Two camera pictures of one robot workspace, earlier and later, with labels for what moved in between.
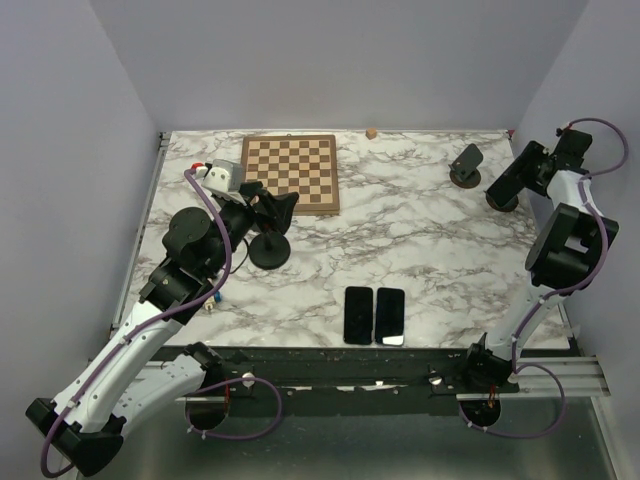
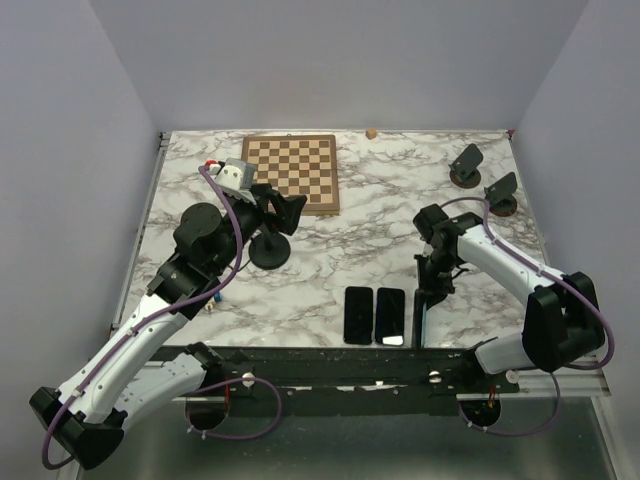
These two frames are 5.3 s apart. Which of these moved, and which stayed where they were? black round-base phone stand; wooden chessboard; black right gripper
Moved: black right gripper
Stayed: wooden chessboard; black round-base phone stand
